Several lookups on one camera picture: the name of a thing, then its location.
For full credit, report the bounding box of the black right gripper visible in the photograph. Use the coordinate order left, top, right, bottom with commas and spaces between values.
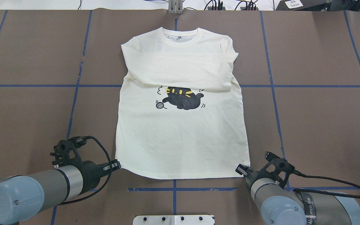
235, 164, 276, 192

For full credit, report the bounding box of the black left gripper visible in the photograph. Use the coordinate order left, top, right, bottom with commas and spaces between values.
77, 159, 121, 194

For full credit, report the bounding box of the cream long-sleeve cat shirt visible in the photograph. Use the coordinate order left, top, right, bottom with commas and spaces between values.
115, 27, 251, 179

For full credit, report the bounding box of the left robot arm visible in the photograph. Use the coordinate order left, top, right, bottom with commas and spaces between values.
0, 159, 121, 225

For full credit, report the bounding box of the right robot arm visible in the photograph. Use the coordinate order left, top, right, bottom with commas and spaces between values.
235, 159, 360, 225

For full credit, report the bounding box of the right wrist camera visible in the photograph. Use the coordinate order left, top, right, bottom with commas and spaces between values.
262, 151, 295, 188

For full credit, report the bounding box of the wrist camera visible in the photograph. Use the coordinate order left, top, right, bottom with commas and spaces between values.
50, 136, 87, 170
262, 151, 295, 188

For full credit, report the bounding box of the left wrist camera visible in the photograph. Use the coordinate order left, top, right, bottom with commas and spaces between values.
50, 136, 87, 170

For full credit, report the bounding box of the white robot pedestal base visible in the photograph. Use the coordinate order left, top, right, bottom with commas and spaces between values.
133, 215, 215, 225

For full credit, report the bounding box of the aluminium frame post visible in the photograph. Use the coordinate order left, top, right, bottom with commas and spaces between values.
167, 0, 184, 14

